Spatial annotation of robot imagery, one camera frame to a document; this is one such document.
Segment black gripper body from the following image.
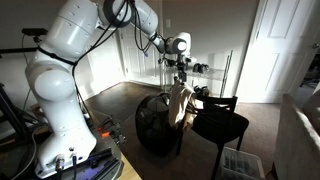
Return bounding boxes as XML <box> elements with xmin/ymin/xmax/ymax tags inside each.
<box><xmin>176</xmin><ymin>55</ymin><xmax>197</xmax><ymax>82</ymax></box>

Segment beige clothing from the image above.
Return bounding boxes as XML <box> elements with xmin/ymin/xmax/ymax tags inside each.
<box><xmin>169</xmin><ymin>80</ymin><xmax>203</xmax><ymax>131</ymax></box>

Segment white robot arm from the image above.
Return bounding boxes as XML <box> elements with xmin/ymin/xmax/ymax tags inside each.
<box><xmin>25</xmin><ymin>0</ymin><xmax>191</xmax><ymax>179</ymax></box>

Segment black mesh laundry bag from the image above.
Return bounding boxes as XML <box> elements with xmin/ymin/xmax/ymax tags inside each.
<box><xmin>135</xmin><ymin>93</ymin><xmax>178</xmax><ymax>156</ymax></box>

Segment black shoes top shelf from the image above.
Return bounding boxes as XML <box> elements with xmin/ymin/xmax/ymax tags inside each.
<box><xmin>193</xmin><ymin>63</ymin><xmax>209</xmax><ymax>74</ymax></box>

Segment black shoes shelf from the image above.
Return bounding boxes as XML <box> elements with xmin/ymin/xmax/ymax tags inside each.
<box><xmin>194</xmin><ymin>86</ymin><xmax>210</xmax><ymax>96</ymax></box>
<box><xmin>193</xmin><ymin>63</ymin><xmax>209</xmax><ymax>74</ymax></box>

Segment black shoes middle shelf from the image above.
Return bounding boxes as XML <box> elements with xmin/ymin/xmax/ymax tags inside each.
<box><xmin>194</xmin><ymin>86</ymin><xmax>210</xmax><ymax>96</ymax></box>

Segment black wooden chair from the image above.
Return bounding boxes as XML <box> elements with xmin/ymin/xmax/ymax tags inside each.
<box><xmin>187</xmin><ymin>94</ymin><xmax>249</xmax><ymax>180</ymax></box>

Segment white closet doors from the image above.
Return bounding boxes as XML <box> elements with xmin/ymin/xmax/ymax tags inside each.
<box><xmin>88</xmin><ymin>25</ymin><xmax>160</xmax><ymax>93</ymax></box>

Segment black orange clamps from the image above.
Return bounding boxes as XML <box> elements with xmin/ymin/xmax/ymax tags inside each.
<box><xmin>97</xmin><ymin>115</ymin><xmax>126</xmax><ymax>145</ymax></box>

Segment clear plastic storage bin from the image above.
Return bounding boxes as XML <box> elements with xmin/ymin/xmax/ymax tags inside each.
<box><xmin>220</xmin><ymin>147</ymin><xmax>265</xmax><ymax>180</ymax></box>

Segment white panel door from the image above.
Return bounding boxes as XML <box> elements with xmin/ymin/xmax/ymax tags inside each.
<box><xmin>237</xmin><ymin>0</ymin><xmax>320</xmax><ymax>103</ymax></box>

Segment grey sofa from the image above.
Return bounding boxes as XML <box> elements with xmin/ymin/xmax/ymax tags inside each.
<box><xmin>273</xmin><ymin>90</ymin><xmax>320</xmax><ymax>180</ymax></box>

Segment metal wire shoe rack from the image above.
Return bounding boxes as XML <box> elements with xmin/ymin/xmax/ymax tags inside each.
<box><xmin>158</xmin><ymin>51</ymin><xmax>233</xmax><ymax>97</ymax></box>

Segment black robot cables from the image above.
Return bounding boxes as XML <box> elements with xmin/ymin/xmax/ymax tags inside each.
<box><xmin>71</xmin><ymin>0</ymin><xmax>161</xmax><ymax>118</ymax></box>

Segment black camera on stand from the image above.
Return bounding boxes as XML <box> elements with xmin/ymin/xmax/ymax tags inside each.
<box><xmin>22</xmin><ymin>28</ymin><xmax>48</xmax><ymax>43</ymax></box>

